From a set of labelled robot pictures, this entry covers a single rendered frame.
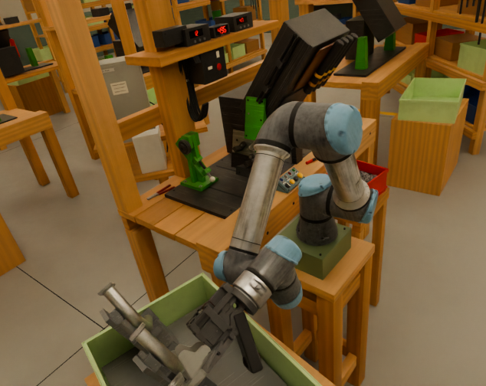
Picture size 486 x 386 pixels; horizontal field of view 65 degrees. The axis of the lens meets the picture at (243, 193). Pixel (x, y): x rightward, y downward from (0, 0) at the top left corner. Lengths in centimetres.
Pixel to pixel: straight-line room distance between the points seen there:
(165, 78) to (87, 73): 39
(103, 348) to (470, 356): 179
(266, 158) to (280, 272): 30
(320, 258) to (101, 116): 105
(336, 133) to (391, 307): 174
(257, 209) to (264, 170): 10
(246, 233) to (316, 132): 29
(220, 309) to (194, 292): 56
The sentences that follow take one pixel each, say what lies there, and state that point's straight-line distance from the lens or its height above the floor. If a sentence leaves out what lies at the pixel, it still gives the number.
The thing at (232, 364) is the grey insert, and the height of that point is 85.
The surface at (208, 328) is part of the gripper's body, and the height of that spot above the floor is 125.
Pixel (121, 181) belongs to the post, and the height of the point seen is 105.
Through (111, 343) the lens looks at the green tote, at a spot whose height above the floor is 91.
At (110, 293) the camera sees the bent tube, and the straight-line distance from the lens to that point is 102.
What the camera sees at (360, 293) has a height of 64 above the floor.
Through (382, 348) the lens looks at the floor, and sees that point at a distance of 231.
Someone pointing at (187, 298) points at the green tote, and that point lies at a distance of 133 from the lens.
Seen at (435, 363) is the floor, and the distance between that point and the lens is 232.
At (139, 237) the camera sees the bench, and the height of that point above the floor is 73.
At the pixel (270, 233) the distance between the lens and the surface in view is 172.
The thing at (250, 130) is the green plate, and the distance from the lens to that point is 195.
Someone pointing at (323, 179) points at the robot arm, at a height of 118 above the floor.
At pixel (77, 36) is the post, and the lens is 168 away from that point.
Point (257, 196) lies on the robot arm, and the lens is 93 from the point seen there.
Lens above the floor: 183
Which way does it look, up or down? 31 degrees down
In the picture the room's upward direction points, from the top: 8 degrees counter-clockwise
